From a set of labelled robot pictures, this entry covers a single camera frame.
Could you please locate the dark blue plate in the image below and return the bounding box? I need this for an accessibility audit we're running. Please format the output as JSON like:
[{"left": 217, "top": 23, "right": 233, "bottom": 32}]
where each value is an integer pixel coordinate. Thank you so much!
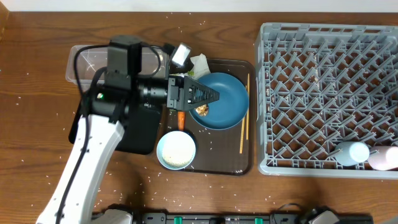
[{"left": 190, "top": 72, "right": 249, "bottom": 130}]

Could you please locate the small blue cup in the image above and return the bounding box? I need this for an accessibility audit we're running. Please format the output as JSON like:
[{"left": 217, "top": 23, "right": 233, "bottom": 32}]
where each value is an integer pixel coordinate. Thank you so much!
[{"left": 335, "top": 141, "right": 370, "bottom": 166}]

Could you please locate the pink cup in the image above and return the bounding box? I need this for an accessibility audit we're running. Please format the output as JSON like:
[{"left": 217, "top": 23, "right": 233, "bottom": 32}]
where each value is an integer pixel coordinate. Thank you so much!
[{"left": 368, "top": 146, "right": 397, "bottom": 171}]

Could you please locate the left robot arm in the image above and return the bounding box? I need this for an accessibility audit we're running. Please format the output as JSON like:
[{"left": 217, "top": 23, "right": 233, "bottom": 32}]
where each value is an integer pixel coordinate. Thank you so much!
[{"left": 37, "top": 35, "right": 220, "bottom": 223}]

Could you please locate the grey dishwasher rack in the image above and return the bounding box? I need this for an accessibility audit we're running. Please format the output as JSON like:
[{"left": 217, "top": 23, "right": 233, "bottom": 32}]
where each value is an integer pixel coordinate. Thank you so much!
[{"left": 254, "top": 22, "right": 397, "bottom": 179}]

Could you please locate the brown food scrap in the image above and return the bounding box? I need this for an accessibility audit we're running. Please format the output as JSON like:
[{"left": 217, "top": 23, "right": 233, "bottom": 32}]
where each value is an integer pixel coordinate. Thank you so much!
[{"left": 195, "top": 105, "right": 209, "bottom": 116}]

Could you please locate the orange carrot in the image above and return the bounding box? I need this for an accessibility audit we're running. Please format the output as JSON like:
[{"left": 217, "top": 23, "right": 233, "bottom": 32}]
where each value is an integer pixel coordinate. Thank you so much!
[{"left": 177, "top": 111, "right": 185, "bottom": 131}]

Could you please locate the crumpled white napkin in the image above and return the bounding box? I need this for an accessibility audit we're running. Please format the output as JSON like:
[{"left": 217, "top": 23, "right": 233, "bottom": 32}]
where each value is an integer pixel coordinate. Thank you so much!
[{"left": 188, "top": 54, "right": 211, "bottom": 80}]

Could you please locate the black plastic bin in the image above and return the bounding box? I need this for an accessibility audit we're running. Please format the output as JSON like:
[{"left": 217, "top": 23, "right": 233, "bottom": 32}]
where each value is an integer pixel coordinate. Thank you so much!
[{"left": 68, "top": 87, "right": 165, "bottom": 155}]

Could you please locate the light blue rice bowl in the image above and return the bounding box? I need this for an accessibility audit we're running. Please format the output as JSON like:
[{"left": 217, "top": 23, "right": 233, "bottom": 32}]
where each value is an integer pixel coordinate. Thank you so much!
[{"left": 156, "top": 131, "right": 196, "bottom": 170}]

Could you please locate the wooden chopstick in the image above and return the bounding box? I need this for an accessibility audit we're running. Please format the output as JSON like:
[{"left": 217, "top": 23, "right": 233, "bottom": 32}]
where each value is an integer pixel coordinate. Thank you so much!
[
  {"left": 239, "top": 84, "right": 248, "bottom": 154},
  {"left": 246, "top": 73, "right": 251, "bottom": 141}
]

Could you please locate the dark brown serving tray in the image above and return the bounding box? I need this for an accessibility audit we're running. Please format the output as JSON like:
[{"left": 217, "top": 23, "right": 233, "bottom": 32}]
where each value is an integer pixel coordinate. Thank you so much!
[{"left": 184, "top": 59, "right": 255, "bottom": 175}]

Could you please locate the clear plastic bin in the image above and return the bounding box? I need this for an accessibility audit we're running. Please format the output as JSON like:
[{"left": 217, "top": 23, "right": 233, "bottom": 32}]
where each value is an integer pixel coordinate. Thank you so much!
[{"left": 65, "top": 45, "right": 169, "bottom": 90}]

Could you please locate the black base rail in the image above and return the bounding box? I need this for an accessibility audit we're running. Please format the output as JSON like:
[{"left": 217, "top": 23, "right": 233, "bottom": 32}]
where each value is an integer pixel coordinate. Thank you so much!
[{"left": 91, "top": 204, "right": 374, "bottom": 224}]

